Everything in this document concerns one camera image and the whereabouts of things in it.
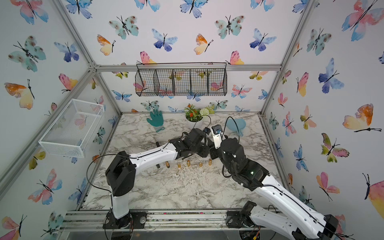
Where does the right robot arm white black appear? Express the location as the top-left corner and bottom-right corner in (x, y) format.
(208, 137), (339, 240)

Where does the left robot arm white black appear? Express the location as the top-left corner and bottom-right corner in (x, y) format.
(105, 128), (213, 220)

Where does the potted artificial plant white pot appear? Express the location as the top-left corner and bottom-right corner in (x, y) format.
(184, 104), (215, 123)

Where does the light blue dustpan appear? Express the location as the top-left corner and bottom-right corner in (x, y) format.
(226, 118), (246, 137)

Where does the green hand-shaped brush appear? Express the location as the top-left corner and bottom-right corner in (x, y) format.
(147, 110), (165, 133)

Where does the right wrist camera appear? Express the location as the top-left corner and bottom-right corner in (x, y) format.
(212, 125), (223, 149)

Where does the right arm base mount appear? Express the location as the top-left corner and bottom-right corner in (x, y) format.
(226, 201), (268, 229)

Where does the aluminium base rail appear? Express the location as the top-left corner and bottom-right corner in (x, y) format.
(59, 209), (313, 232)

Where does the black wire wall basket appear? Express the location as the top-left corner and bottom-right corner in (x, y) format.
(134, 62), (228, 97)

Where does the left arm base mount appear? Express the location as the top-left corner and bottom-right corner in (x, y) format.
(103, 211), (148, 230)

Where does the white mesh wall basket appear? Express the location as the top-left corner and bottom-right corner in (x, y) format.
(39, 99), (105, 158)

